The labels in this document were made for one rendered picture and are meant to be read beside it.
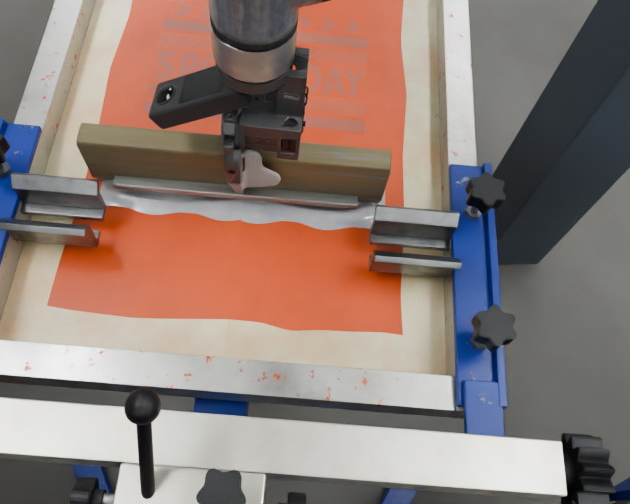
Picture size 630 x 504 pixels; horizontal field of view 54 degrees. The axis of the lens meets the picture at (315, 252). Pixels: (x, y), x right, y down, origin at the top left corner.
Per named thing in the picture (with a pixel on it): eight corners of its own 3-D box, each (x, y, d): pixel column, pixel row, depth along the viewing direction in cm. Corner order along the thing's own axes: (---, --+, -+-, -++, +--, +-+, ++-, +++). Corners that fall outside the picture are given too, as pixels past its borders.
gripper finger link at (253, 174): (277, 214, 74) (281, 161, 66) (227, 209, 73) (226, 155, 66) (279, 194, 75) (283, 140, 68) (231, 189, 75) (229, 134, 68)
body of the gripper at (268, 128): (297, 166, 66) (305, 93, 56) (216, 158, 66) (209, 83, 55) (302, 109, 70) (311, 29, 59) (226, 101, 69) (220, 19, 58)
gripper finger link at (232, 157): (239, 193, 69) (238, 136, 61) (225, 192, 69) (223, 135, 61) (244, 162, 71) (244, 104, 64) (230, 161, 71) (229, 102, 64)
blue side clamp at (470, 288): (438, 188, 83) (451, 158, 76) (474, 191, 83) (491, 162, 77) (443, 416, 70) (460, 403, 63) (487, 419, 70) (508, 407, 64)
